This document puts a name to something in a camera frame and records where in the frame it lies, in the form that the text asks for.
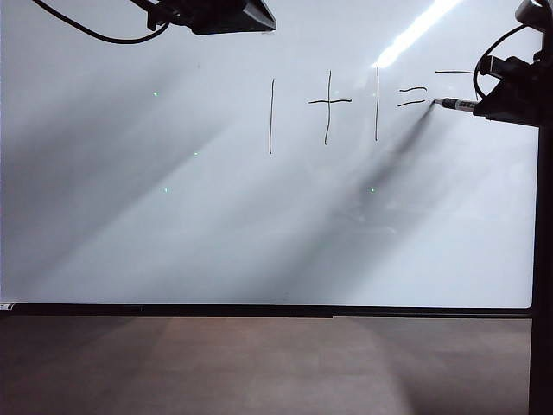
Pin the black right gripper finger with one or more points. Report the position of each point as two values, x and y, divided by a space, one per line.
510 106

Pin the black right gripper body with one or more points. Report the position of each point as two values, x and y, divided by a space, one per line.
518 71

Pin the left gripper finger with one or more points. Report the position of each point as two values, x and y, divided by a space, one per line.
259 19

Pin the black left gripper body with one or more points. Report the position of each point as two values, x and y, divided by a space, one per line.
211 15

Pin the black marker pen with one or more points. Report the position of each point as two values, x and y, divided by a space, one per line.
455 104

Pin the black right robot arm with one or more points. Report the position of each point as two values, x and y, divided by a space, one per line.
535 12

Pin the white whiteboard with handwriting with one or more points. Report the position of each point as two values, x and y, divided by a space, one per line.
173 173

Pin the small white tray item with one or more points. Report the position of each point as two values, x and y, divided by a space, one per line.
5 307

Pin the black whiteboard stand frame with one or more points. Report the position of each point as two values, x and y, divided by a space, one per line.
542 346

